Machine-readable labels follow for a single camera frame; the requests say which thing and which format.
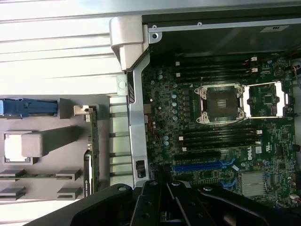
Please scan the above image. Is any green motherboard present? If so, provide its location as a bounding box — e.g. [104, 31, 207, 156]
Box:
[142, 55, 297, 209]

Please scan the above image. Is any silver CPU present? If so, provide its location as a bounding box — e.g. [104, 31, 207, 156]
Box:
[4, 133, 32, 163]

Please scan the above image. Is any grey parts rack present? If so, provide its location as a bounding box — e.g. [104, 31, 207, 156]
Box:
[0, 94, 111, 205]

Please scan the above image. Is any silver socket cover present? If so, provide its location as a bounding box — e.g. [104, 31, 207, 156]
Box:
[243, 81, 293, 118]

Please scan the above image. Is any black RAM slot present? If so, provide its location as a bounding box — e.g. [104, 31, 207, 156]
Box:
[182, 128, 263, 135]
[175, 74, 258, 82]
[182, 138, 263, 146]
[175, 55, 258, 63]
[175, 68, 258, 75]
[180, 133, 262, 141]
[175, 61, 258, 69]

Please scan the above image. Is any black expansion slot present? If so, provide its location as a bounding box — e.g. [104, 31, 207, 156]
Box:
[175, 152, 221, 161]

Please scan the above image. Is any CPU socket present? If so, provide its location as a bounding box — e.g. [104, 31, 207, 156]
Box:
[195, 83, 245, 125]

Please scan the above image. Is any green RAM stick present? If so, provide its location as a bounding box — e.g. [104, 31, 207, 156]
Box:
[0, 173, 73, 180]

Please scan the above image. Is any black open PC case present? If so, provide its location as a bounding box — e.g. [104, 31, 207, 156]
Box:
[109, 14, 301, 212]

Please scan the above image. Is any blue expansion slot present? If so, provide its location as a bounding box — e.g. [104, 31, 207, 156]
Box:
[173, 162, 222, 172]

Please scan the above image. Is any silver chipset heatsink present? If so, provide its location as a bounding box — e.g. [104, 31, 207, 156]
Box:
[239, 171, 268, 201]

